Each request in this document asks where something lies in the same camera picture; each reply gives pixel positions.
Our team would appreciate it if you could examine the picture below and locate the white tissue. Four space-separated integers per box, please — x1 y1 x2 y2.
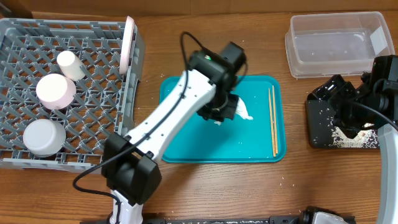
213 96 254 126

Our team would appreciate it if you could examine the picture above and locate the large white plate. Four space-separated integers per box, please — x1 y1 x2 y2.
119 16 135 74

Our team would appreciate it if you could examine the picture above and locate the white paper cup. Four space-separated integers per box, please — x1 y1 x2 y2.
57 50 85 82

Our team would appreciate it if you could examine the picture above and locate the grey-green bowl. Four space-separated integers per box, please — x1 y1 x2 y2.
22 119 66 157

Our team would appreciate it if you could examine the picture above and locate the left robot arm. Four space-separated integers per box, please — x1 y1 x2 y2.
101 42 252 223

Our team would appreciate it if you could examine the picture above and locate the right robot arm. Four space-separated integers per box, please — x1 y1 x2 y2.
305 55 397 223

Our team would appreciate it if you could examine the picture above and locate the grey dishwasher rack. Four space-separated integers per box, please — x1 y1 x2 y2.
1 18 146 172

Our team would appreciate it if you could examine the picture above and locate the pile of white rice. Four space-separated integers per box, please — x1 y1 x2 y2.
329 127 379 149

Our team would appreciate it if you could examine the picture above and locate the black plastic tray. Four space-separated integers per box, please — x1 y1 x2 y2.
305 91 382 149

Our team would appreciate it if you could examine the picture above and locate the left wooden chopstick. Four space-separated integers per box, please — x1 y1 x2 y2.
268 88 276 157

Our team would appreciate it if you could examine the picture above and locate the wooden chopstick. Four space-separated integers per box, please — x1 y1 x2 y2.
272 85 279 155
268 88 276 157

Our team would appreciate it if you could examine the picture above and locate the teal plastic tray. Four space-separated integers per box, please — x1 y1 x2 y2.
162 75 287 164

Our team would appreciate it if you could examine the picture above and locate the right wooden chopstick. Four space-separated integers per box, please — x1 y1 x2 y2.
272 85 279 155

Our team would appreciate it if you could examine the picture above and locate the clear plastic container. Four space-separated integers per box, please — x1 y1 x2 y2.
285 11 395 79

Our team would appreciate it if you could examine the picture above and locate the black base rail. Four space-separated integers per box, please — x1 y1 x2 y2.
80 205 357 224

